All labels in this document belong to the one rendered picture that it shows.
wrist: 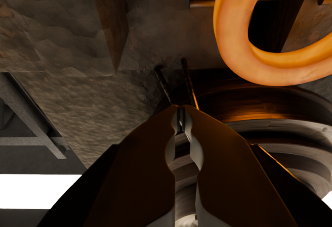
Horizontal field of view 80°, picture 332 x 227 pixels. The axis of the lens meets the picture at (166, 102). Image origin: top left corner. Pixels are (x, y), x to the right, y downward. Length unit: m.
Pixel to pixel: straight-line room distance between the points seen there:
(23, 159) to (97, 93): 9.21
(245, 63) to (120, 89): 0.29
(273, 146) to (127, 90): 0.31
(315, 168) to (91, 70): 0.37
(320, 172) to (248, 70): 0.23
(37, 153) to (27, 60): 9.15
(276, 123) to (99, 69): 0.25
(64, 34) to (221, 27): 0.15
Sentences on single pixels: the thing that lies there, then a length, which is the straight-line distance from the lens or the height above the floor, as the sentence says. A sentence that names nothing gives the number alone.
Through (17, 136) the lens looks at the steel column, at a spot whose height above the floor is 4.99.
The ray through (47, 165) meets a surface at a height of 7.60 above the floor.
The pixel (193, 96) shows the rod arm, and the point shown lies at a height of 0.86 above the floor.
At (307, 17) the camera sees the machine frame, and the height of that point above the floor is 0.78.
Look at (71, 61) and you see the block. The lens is 0.23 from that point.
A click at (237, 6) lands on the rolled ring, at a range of 0.22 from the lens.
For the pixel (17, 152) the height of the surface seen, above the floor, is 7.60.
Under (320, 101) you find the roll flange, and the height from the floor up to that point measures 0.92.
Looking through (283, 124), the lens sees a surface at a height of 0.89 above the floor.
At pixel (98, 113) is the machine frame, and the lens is 0.55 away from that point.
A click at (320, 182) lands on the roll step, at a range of 0.45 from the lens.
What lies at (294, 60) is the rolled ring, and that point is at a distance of 0.29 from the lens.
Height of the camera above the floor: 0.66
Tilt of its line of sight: 48 degrees up
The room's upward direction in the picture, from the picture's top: 177 degrees clockwise
